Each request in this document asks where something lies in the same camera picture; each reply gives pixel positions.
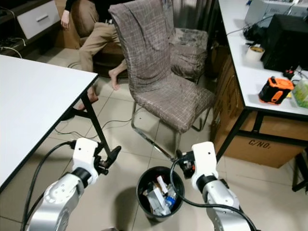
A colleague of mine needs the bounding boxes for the white paper carton trash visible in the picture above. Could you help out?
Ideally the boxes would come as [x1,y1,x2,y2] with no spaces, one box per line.
[143,187,170,216]

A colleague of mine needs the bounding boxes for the black round rubbish bin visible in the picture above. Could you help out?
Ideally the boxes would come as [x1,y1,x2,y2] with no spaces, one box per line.
[136,166,186,223]

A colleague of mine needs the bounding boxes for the clear plastic bottle blue cap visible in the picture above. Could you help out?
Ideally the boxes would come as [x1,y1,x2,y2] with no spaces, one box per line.
[165,189,178,208]

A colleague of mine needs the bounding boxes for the brown cardboard box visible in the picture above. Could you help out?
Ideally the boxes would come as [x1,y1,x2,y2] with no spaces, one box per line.
[211,54,308,169]

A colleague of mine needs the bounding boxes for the white table with black legs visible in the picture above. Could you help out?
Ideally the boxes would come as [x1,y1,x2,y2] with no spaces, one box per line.
[0,54,110,191]

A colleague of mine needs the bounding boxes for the chair with grey plaid cover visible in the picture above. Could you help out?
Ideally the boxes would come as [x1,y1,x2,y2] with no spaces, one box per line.
[108,0,217,161]

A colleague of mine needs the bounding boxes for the chair with grey floral cover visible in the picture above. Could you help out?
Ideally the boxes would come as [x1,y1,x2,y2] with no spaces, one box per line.
[169,27,208,81]

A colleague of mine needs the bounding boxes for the seated person in khaki trousers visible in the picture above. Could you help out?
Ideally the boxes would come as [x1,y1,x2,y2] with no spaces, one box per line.
[60,0,129,111]

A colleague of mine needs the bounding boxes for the orange and black tool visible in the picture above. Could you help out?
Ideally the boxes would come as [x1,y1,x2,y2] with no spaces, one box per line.
[258,76,295,105]

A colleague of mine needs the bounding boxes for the white tape roll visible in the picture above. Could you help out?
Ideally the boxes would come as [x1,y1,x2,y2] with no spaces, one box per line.
[245,44,267,63]

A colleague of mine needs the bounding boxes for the green translucent container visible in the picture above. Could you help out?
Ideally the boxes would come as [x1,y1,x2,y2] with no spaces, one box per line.
[291,78,308,109]

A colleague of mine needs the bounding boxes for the small red and black tool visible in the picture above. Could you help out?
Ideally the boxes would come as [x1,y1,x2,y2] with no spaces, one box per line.
[283,67,303,81]

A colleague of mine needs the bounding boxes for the black box device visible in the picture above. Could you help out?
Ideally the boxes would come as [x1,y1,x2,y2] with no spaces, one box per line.
[262,13,308,74]

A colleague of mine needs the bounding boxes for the dark wooden shelf unit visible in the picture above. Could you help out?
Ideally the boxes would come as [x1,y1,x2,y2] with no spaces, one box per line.
[0,0,62,54]

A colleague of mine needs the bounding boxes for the grey printer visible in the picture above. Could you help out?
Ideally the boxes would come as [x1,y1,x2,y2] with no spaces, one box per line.
[244,0,308,27]

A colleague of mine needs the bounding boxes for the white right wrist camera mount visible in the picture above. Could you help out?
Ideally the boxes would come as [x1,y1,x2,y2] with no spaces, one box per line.
[191,141,218,191]

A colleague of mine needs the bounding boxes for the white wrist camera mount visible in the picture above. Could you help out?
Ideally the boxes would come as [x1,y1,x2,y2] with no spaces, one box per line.
[72,138,100,186]
[191,141,218,191]

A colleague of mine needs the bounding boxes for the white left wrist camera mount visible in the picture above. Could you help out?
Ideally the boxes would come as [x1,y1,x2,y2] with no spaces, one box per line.
[72,138,100,186]

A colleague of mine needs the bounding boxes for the thin black floor cable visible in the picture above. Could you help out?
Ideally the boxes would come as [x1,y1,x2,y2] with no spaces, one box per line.
[54,108,142,141]

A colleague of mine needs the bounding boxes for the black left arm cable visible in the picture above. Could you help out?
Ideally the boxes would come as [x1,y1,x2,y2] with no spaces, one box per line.
[21,140,76,231]

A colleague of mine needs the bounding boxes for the white desk with black frame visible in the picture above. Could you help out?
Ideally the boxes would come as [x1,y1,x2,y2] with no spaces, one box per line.
[215,0,308,161]

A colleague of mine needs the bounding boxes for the white drawer with handle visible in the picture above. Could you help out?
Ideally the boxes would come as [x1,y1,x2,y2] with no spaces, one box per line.
[16,0,61,40]

